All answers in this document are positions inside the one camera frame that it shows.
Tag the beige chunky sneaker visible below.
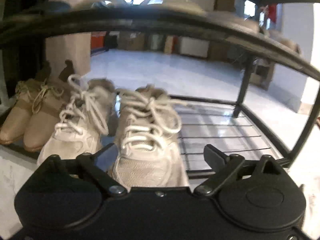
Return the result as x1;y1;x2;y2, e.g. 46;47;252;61
108;85;189;190
37;74;118;165

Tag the tan lace-up ankle boot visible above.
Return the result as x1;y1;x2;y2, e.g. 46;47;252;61
1;61;52;145

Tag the black metal shoe rack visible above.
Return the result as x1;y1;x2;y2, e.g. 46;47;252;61
1;0;319;178

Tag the beige slipper on rack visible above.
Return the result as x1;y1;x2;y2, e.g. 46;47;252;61
139;0;206;15
208;11;260;33

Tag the black slipper on rack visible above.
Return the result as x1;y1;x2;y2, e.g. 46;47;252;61
23;1;71;15
75;0;128;9

